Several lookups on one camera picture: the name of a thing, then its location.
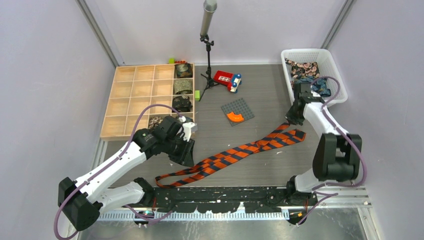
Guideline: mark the green and red small toys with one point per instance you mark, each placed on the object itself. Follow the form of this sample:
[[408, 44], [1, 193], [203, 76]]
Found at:
[[176, 61]]

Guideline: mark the orange navy striped tie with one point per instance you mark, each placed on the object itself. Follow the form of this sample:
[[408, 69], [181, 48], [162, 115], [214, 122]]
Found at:
[[278, 138]]

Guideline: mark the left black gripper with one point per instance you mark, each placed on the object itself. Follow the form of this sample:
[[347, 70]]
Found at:
[[186, 155]]

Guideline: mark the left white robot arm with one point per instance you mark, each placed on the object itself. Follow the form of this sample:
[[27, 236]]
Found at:
[[84, 199]]

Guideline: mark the red toy block car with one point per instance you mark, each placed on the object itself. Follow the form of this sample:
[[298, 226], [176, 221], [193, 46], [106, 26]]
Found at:
[[230, 80]]

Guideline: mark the rolled black gold tie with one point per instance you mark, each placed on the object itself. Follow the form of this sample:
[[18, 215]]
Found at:
[[182, 104]]

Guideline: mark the pink floral dark tie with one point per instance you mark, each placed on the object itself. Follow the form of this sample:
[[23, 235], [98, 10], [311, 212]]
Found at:
[[303, 70]]

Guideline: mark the rolled beige floral tie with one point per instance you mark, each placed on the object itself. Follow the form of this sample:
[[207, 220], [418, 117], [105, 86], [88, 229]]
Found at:
[[154, 121]]

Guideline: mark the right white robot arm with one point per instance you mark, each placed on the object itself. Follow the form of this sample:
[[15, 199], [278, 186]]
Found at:
[[336, 158]]

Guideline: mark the grey lego baseplate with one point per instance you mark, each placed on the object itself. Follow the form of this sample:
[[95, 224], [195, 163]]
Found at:
[[238, 106]]

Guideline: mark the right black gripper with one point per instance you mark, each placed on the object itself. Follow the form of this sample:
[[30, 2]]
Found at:
[[293, 119]]

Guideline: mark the rolled dark tie top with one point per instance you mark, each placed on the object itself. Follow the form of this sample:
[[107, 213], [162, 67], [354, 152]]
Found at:
[[183, 70]]

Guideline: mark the green block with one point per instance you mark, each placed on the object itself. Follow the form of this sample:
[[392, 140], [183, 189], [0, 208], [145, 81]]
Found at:
[[197, 95]]

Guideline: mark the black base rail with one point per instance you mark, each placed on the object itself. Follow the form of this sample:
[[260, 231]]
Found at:
[[219, 200]]

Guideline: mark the grey microphone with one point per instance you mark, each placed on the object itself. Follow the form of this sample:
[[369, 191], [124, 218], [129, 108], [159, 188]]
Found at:
[[209, 8]]

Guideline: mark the black tripod stand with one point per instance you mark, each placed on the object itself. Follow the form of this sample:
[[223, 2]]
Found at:
[[210, 82]]

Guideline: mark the orange curved block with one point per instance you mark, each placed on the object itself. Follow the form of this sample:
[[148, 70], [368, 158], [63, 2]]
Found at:
[[235, 118]]

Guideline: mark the rolled olive patterned tie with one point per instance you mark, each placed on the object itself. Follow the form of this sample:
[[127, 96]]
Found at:
[[182, 86]]

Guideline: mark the white plastic basket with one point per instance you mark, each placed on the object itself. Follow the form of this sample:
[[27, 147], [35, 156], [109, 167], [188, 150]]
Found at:
[[326, 66]]

